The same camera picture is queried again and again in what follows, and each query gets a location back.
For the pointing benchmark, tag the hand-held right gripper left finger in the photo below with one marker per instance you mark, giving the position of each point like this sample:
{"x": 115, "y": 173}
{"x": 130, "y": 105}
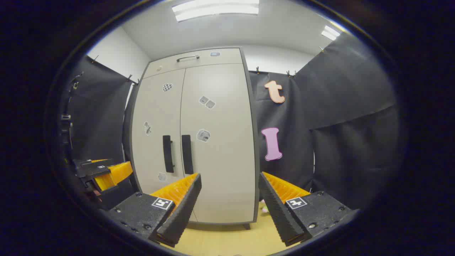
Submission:
{"x": 181, "y": 217}

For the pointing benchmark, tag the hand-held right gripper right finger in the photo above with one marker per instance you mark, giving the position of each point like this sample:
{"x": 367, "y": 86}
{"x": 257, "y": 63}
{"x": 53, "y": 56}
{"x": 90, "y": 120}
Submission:
{"x": 279, "y": 217}

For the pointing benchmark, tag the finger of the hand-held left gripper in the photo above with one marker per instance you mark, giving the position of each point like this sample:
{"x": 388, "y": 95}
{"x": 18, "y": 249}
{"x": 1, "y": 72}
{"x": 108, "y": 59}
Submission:
{"x": 113, "y": 174}

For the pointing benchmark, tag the grey cabinet door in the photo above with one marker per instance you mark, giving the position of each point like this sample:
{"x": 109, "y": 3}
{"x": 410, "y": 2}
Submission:
{"x": 156, "y": 113}
{"x": 224, "y": 160}

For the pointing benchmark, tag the grey double-door shoe cabinet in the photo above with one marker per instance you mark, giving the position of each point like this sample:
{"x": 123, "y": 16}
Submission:
{"x": 220, "y": 58}

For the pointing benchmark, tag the small pink green plush toy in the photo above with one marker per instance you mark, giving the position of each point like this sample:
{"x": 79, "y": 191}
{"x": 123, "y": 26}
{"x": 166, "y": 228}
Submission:
{"x": 264, "y": 209}

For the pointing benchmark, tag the black backdrop cloth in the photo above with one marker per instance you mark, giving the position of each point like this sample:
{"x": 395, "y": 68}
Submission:
{"x": 96, "y": 117}
{"x": 348, "y": 124}

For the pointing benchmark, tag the long ceiling light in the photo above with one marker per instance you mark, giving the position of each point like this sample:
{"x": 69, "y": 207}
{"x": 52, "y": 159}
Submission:
{"x": 217, "y": 9}

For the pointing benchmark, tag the small ceiling light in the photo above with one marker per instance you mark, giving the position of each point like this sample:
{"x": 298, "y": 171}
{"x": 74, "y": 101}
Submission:
{"x": 330, "y": 32}

